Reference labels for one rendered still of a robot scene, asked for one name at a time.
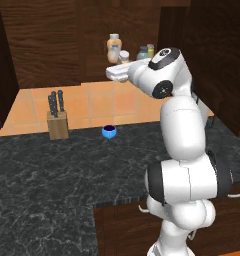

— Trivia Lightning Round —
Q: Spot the grey-lidded jar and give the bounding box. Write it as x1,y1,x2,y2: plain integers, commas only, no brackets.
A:
136,45,150,61

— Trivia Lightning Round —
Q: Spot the dark wood base cupboard door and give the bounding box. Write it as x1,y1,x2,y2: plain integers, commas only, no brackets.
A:
93,195,166,256
188,183,240,256

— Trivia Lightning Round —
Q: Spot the white-capped shaker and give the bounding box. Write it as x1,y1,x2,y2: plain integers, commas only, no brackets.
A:
118,50,131,65

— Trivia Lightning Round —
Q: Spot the silver cupboard handle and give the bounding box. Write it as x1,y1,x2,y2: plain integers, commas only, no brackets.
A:
137,203,150,215
226,187,240,200

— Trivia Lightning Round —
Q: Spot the dark wood cabinet door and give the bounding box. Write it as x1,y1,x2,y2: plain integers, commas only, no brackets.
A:
0,0,21,147
187,0,240,138

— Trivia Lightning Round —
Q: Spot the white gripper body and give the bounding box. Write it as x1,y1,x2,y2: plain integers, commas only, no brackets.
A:
105,63,132,83

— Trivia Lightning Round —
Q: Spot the blue bowl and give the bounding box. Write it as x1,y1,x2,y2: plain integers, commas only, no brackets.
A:
101,124,118,140

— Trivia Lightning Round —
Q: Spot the wooden knife block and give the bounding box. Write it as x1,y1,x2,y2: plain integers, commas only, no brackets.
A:
46,110,70,141

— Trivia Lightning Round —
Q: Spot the orange condiment bottle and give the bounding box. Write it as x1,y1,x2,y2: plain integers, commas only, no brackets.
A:
106,32,123,65

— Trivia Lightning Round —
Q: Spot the dark wood wall cabinet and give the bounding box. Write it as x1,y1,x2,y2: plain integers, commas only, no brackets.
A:
0,0,195,90

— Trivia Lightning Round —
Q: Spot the black knife handle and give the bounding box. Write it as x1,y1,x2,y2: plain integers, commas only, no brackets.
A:
47,94,55,117
57,89,66,113
50,90,59,118

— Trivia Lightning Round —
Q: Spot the yellow-green bottle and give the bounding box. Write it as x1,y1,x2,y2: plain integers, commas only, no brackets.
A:
146,43,156,60

